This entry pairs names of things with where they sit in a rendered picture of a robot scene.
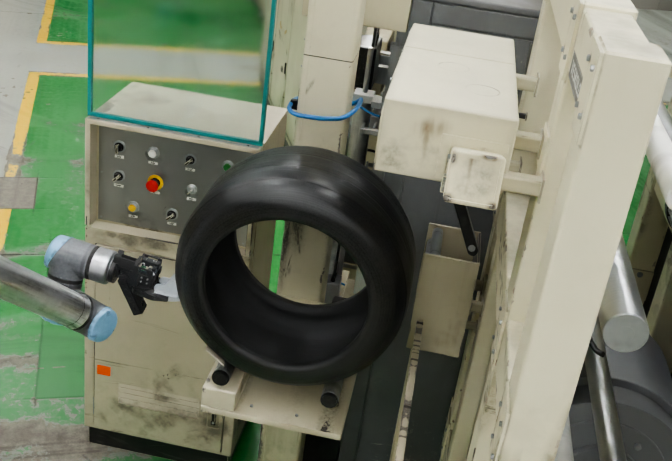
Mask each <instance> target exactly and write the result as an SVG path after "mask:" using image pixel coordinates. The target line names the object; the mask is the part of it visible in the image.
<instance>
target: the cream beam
mask: <svg viewBox="0 0 672 461"><path fill-rule="evenodd" d="M390 82H391V84H390V87H389V89H388V92H387V95H386V97H385V101H384V106H383V109H382V111H381V118H380V125H379V131H378V138H377V144H376V151H375V157H374V163H375V165H374V169H375V170H378V171H384V172H389V173H395V174H400V175H406V176H412V177H417V178H423V179H428V180H434V181H439V182H442V178H443V174H444V173H446V168H447V156H448V154H449V153H450V148H451V147H452V148H453V147H455V146H456V147H462V148H467V149H473V150H479V151H484V152H490V153H496V154H500V155H502V156H503V157H504V158H505V159H506V164H505V169H504V174H508V169H509V165H510V160H511V156H512V152H513V147H514V143H515V138H516V134H517V130H518V125H519V111H518V95H517V79H516V63H515V48H514V40H513V39H508V38H502V37H496V36H490V35H483V34H477V33H471V32H465V31H459V30H453V29H447V28H441V27H435V26H429V25H422V24H416V23H414V24H413V26H412V28H411V30H410V31H409V32H408V38H407V40H406V43H405V46H404V48H403V50H401V56H400V57H398V64H397V67H396V69H395V72H394V74H393V77H392V78H390ZM446 174H447V173H446Z"/></svg>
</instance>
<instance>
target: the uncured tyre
mask: <svg viewBox="0 0 672 461"><path fill-rule="evenodd" d="M268 220H283V221H291V222H296V223H300V224H304V225H307V226H310V227H312V228H315V229H317V230H319V231H321V232H323V233H324V234H326V235H328V236H329V237H331V238H332V239H334V240H335V241H336V242H337V243H339V244H340V245H341V246H342V247H343V248H344V249H345V250H346V251H347V252H348V253H349V254H350V256H351V257H352V258H353V259H354V261H355V262H356V264H357V265H358V267H359V269H360V271H361V273H362V275H363V278H364V280H365V283H366V286H365V287H364V288H363V289H362V290H360V291H359V292H358V293H356V294H355V295H353V296H351V297H349V298H347V299H344V300H342V301H338V302H335V303H330V304H319V305H315V304H304V303H299V302H295V301H292V300H289V299H286V298H284V297H281V296H279V295H277V294H276V293H274V292H272V291H271V290H269V289H268V288H266V287H265V286H264V285H263V284H262V283H260V282H259V281H258V280H257V279H256V278H255V276H254V275H253V274H252V273H251V272H250V270H249V269H248V267H247V266H246V264H245V262H244V260H243V258H242V256H241V253H240V251H239V247H238V243H237V236H236V229H238V228H241V227H243V226H245V225H248V224H251V223H255V222H260V221H268ZM415 264H416V249H415V241H414V236H413V232H412V229H411V226H410V223H409V220H408V218H407V216H406V214H405V212H404V210H403V208H402V206H401V204H400V202H399V201H398V199H397V198H396V196H395V195H394V193H393V192H392V191H391V189H390V188H389V187H388V186H387V185H386V184H385V183H384V182H383V181H382V180H381V179H380V178H379V177H378V176H377V175H376V174H375V173H373V172H372V171H371V170H370V169H368V168H367V167H365V166H364V165H362V164H361V163H359V162H357V161H355V160H354V159H352V158H350V157H347V156H345V155H343V154H340V153H337V152H335V151H331V150H328V149H324V148H319V147H312V146H283V147H277V148H272V149H268V150H265V151H262V152H259V153H256V154H253V155H251V156H249V157H246V158H244V159H243V160H241V161H239V162H237V163H236V164H234V165H233V166H232V167H230V168H229V169H228V170H227V171H225V172H224V173H223V174H222V175H221V176H220V177H219V178H218V179H217V180H216V182H215V183H214V184H213V185H212V187H211V188H210V189H209V191H208V192H207V194H206V195H205V196H204V198H203V199H202V200H201V202H200V203H199V204H198V206H197V207H196V208H195V210H194V211H193V212H192V214H191V215H190V217H189V218H188V220H187V222H186V224H185V226H184V228H183V230H182V233H181V236H180V239H179V242H178V247H177V253H176V262H175V280H176V287H177V292H178V296H179V299H180V302H181V305H182V308H183V310H184V312H185V314H186V316H187V318H188V320H189V322H190V324H191V325H192V327H193V328H194V330H195V331H196V333H197V334H198V335H199V336H200V338H201V339H202V340H203V341H204V342H205V343H206V344H207V345H208V346H209V347H210V348H211V349H212V350H213V351H214V352H215V353H216V354H217V355H219V356H220V357H221V358H222V359H224V360H225V361H227V362H228V363H230V364H231V365H233V366H234V367H236V368H238V369H240V370H242V371H244V372H246V373H248V374H250V375H252V376H255V377H257V378H260V379H263V380H267V381H270V382H274V383H279V384H285V385H295V386H312V385H321V384H327V383H332V382H336V381H339V380H342V379H345V378H347V377H350V376H352V375H354V374H356V373H358V372H360V371H361V370H363V369H365V368H366V367H368V366H369V365H370V364H372V363H373V362H374V361H375V360H376V359H378V358H379V357H380V356H381V355H382V353H383V352H384V351H385V350H386V349H387V348H388V347H389V345H390V344H391V343H392V342H393V340H394V339H395V337H396V336H397V334H398V332H399V331H400V329H401V327H402V324H403V322H404V320H405V317H406V314H407V310H408V305H409V300H410V294H411V289H412V283H413V277H414V272H415Z"/></svg>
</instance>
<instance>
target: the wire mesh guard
mask: <svg viewBox="0 0 672 461"><path fill-rule="evenodd" d="M423 322H424V321H423V320H419V319H417V323H416V329H415V335H414V342H413V348H412V349H411V351H410V357H409V362H408V367H407V372H406V377H405V382H404V388H403V393H402V398H401V403H400V408H399V413H398V419H397V424H396V429H395V434H394V439H393V444H392V450H391V455H390V460H389V461H404V454H405V447H406V440H407V433H408V426H409V419H410V412H411V405H412V398H413V391H414V384H415V377H416V370H417V363H418V357H419V350H420V343H421V336H422V329H423Z"/></svg>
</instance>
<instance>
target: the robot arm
mask: <svg viewBox="0 0 672 461"><path fill-rule="evenodd" d="M148 257H151V258H154V259H158V261H157V260H154V259H151V258H148ZM141 259H142V260H141ZM161 264H162V259H160V258H157V257H154V256H151V255H148V254H145V253H143V255H142V256H139V257H138V259H137V258H134V257H131V256H128V255H124V251H123V250H120V249H119V251H118V253H117V252H116V251H113V250H110V249H107V248H104V247H100V246H97V245H94V244H91V243H88V242H85V241H81V240H78V239H75V238H74V237H68V236H64V235H59V236H57V237H55V238H54V239H53V241H52V242H51V243H50V245H49V247H48V249H47V251H46V254H45V257H44V265H45V266H46V267H47V268H49V271H48V275H47V278H46V277H44V276H42V275H40V274H38V273H36V272H34V271H32V270H30V269H28V268H26V267H24V266H21V265H19V264H17V263H15V262H13V261H11V260H9V259H7V258H5V257H3V256H1V255H0V299H3V300H5V301H7V302H10V303H12V304H15V305H17V306H19V307H22V308H24V309H26V310H29V311H31V312H33V313H36V314H38V315H40V316H41V317H42V318H43V319H44V320H45V321H48V322H50V323H52V324H55V325H64V326H65V327H66V328H68V329H71V330H73V331H75V332H78V333H80V334H82V335H84V336H86V337H87V338H88V339H89V340H91V341H94V342H102V341H104V340H106V339H107V338H108V337H109V336H110V335H111V334H112V333H113V331H114V329H115V328H116V325H117V314H116V312H115V311H114V310H112V308H111V307H108V306H106V305H104V304H103V303H101V302H99V301H97V300H96V299H94V298H92V297H91V296H89V295H87V294H86V293H84V292H82V291H81V287H82V283H83V279H84V278H85V279H88V280H91V281H94V282H97V283H101V284H104V285H106V284H107V283H109V282H110V283H115V282H116V280H117V279H118V278H119V279H118V284H119V286H120V288H121V290H122V292H123V294H124V296H125V298H126V300H127V302H128V305H129V307H130V309H131V311H132V313H133V315H140V314H143V312H144V310H145V308H146V307H147V304H146V302H145V300H144V298H146V299H149V300H152V301H161V302H168V301H169V302H175V301H180V299H179V296H178V292H177V287H176V280H175V274H173V275H172V277H171V278H167V277H159V274H160V273H161V271H162V266H161ZM154 289H155V290H154ZM143 297H144V298H143Z"/></svg>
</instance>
